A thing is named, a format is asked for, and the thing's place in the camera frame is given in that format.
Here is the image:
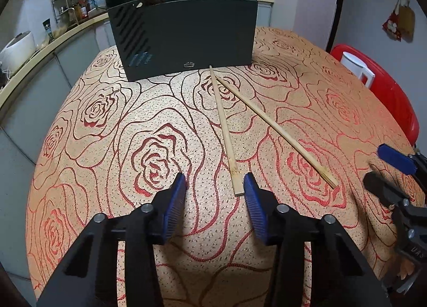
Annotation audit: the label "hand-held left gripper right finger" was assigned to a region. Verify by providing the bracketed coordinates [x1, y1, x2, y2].
[243, 172, 392, 307]

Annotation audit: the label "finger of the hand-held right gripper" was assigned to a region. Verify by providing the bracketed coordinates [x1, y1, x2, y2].
[376, 143, 427, 177]
[363, 171, 417, 209]

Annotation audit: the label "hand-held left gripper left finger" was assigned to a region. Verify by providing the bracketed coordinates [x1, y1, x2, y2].
[35, 172, 187, 307]

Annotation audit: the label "light bamboo chopstick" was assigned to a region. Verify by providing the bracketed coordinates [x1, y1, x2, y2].
[209, 65, 246, 197]
[217, 77, 338, 190]

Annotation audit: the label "dark green utensil holder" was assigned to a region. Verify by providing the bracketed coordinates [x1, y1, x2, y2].
[103, 0, 259, 82]

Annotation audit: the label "person's right hand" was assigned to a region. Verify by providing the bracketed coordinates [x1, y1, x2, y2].
[398, 258, 416, 281]

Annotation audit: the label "red plastic chair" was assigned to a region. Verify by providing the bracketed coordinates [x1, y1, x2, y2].
[330, 43, 419, 144]

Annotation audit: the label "rose-patterned tablecloth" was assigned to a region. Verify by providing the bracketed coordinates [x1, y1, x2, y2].
[27, 26, 427, 307]

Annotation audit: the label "white kettle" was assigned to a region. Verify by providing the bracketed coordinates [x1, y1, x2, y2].
[340, 52, 376, 89]

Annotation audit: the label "red hanging ornament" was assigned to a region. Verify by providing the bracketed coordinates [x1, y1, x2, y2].
[382, 0, 416, 42]

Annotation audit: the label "grey lower cabinets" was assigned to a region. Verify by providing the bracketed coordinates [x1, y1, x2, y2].
[0, 20, 116, 281]

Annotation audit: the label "beige kitchen countertop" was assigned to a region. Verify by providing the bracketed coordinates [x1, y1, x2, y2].
[0, 10, 110, 111]

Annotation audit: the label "dark snack packet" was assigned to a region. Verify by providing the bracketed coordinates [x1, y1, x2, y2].
[42, 19, 54, 42]

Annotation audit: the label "white rice cooker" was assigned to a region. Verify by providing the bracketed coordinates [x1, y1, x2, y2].
[0, 32, 37, 74]

